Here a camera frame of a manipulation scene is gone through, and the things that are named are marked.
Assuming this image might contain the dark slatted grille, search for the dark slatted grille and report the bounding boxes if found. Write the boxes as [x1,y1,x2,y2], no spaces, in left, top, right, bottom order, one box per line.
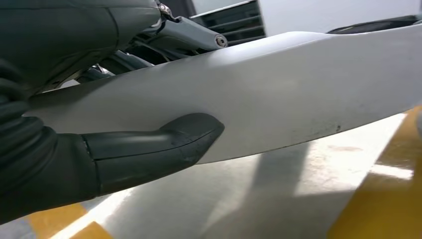
[189,0,267,47]

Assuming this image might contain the yellow tape divider strip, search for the yellow tape divider strip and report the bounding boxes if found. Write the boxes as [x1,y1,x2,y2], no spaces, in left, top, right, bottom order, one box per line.
[325,105,422,239]

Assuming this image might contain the black bag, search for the black bag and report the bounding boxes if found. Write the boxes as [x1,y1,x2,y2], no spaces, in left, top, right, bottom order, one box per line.
[327,14,422,35]

